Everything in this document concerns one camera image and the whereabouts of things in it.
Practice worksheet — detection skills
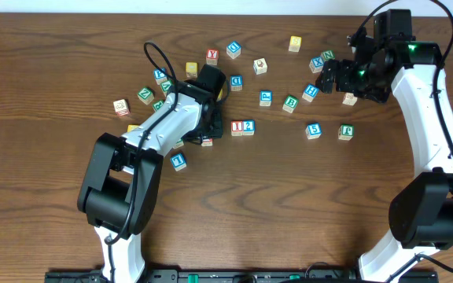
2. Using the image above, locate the red I wooden block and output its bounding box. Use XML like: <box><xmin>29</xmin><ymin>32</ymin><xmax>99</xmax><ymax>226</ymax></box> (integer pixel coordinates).
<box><xmin>231</xmin><ymin>120</ymin><xmax>244</xmax><ymax>136</ymax></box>

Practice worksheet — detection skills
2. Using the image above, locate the blue 2 wooden block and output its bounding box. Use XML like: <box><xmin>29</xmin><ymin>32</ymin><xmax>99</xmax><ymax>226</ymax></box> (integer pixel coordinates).
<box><xmin>242</xmin><ymin>119</ymin><xmax>256</xmax><ymax>136</ymax></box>

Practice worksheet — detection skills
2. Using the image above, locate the red A wooden block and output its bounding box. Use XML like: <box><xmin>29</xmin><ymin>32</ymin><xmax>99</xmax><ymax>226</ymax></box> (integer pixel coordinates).
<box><xmin>201</xmin><ymin>138</ymin><xmax>213</xmax><ymax>147</ymax></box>

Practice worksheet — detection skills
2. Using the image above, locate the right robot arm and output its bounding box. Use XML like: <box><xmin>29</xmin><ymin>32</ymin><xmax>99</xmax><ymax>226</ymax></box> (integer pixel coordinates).
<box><xmin>315</xmin><ymin>3</ymin><xmax>453</xmax><ymax>282</ymax></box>

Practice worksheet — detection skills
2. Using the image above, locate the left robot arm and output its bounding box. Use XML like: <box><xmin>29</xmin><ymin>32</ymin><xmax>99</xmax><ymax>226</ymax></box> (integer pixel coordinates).
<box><xmin>77</xmin><ymin>65</ymin><xmax>226</xmax><ymax>282</ymax></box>

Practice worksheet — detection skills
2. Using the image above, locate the yellow S wooden block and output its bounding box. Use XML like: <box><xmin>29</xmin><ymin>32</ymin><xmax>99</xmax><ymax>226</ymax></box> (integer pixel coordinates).
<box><xmin>217</xmin><ymin>90</ymin><xmax>223</xmax><ymax>101</ymax></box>

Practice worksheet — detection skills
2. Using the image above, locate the yellow O wooden block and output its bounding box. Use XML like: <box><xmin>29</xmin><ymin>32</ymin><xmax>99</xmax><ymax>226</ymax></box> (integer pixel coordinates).
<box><xmin>186</xmin><ymin>62</ymin><xmax>198</xmax><ymax>79</ymax></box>

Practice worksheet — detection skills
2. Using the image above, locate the red Y wooden block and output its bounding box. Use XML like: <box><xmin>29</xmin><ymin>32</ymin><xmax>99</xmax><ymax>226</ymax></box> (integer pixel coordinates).
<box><xmin>205</xmin><ymin>49</ymin><xmax>219</xmax><ymax>65</ymax></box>

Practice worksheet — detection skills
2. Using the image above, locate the blue D centre wooden block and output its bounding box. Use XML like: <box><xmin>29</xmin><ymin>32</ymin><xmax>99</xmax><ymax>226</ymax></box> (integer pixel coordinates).
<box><xmin>230</xmin><ymin>75</ymin><xmax>243</xmax><ymax>91</ymax></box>

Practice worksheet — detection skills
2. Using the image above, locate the blue d wooden block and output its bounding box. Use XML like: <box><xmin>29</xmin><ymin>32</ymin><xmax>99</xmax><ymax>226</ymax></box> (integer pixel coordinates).
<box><xmin>230</xmin><ymin>75</ymin><xmax>243</xmax><ymax>91</ymax></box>
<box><xmin>226</xmin><ymin>41</ymin><xmax>241</xmax><ymax>59</ymax></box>

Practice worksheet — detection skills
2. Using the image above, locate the blue D far wooden block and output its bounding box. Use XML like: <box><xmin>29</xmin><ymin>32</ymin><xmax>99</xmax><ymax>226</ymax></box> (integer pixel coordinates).
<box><xmin>226</xmin><ymin>41</ymin><xmax>241</xmax><ymax>59</ymax></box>

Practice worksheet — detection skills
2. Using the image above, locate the green V wooden block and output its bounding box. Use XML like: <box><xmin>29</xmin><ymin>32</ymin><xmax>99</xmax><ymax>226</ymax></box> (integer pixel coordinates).
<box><xmin>160</xmin><ymin>80</ymin><xmax>173</xmax><ymax>96</ymax></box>

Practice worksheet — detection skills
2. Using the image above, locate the blue P left wooden block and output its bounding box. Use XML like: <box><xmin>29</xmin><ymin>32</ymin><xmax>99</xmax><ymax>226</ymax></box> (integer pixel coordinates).
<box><xmin>153</xmin><ymin>68</ymin><xmax>168</xmax><ymax>85</ymax></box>

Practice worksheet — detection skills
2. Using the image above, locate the blue p wooden block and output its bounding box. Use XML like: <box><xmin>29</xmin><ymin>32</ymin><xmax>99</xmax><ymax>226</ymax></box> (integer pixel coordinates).
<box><xmin>153</xmin><ymin>68</ymin><xmax>168</xmax><ymax>85</ymax></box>
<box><xmin>260</xmin><ymin>90</ymin><xmax>273</xmax><ymax>107</ymax></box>

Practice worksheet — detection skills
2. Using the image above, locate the plain picture wooden block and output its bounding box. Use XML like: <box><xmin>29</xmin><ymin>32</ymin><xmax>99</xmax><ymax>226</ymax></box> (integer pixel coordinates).
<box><xmin>253</xmin><ymin>58</ymin><xmax>268</xmax><ymax>75</ymax></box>

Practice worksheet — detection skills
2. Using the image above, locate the green N wooden block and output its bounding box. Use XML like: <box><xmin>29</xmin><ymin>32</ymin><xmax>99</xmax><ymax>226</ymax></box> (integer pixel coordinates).
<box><xmin>321</xmin><ymin>50</ymin><xmax>335</xmax><ymax>61</ymax></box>

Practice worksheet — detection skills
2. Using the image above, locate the plain animal wooden block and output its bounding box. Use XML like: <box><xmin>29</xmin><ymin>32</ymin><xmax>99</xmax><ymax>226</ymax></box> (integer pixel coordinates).
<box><xmin>342</xmin><ymin>93</ymin><xmax>358</xmax><ymax>106</ymax></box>

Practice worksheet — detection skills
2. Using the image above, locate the green R wooden block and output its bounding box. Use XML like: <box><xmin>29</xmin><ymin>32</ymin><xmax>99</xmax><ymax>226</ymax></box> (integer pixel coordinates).
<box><xmin>152</xmin><ymin>101</ymin><xmax>164</xmax><ymax>112</ymax></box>

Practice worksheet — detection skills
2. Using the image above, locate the blue X wooden block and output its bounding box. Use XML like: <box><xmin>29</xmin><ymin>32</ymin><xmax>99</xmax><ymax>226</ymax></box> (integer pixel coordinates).
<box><xmin>309</xmin><ymin>57</ymin><xmax>324</xmax><ymax>73</ymax></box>

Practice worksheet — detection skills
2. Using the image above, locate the green Z wooden block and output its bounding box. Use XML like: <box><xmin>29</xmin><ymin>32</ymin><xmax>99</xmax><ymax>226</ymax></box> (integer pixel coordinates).
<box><xmin>138</xmin><ymin>86</ymin><xmax>155</xmax><ymax>105</ymax></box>

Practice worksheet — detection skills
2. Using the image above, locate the green L wooden block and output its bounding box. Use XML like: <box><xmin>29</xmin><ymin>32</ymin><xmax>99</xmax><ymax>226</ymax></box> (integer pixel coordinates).
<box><xmin>173</xmin><ymin>139</ymin><xmax>184</xmax><ymax>149</ymax></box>

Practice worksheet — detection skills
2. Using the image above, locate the blue H wooden block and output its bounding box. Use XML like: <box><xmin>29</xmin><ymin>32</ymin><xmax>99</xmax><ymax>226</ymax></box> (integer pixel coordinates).
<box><xmin>302</xmin><ymin>84</ymin><xmax>319</xmax><ymax>102</ymax></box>

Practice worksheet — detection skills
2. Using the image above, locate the green J wooden block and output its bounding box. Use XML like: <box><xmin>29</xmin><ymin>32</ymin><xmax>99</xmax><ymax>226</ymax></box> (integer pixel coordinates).
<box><xmin>338</xmin><ymin>124</ymin><xmax>355</xmax><ymax>141</ymax></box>

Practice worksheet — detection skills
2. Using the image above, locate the green B wooden block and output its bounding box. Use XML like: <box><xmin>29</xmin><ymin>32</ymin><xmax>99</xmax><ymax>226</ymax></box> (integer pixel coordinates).
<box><xmin>282</xmin><ymin>95</ymin><xmax>299</xmax><ymax>113</ymax></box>

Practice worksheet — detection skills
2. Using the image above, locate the yellow far wooden block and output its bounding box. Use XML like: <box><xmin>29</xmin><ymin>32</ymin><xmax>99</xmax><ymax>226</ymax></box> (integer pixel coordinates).
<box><xmin>289</xmin><ymin>35</ymin><xmax>302</xmax><ymax>53</ymax></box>

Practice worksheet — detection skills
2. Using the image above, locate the blue T wooden block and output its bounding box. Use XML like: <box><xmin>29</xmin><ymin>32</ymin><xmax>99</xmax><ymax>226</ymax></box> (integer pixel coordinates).
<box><xmin>170</xmin><ymin>153</ymin><xmax>187</xmax><ymax>171</ymax></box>

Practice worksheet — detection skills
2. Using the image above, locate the yellow G wooden block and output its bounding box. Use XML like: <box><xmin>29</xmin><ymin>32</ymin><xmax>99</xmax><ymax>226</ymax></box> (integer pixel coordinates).
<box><xmin>127</xmin><ymin>124</ymin><xmax>139</xmax><ymax>132</ymax></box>

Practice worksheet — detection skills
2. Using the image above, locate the blue 5 wooden block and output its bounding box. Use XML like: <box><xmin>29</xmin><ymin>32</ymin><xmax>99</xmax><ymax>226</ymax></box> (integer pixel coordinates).
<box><xmin>305</xmin><ymin>123</ymin><xmax>322</xmax><ymax>140</ymax></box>

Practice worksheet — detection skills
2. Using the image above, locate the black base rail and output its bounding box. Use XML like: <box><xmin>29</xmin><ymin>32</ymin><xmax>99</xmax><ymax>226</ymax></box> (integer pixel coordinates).
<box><xmin>44</xmin><ymin>266</ymin><xmax>440</xmax><ymax>283</ymax></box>

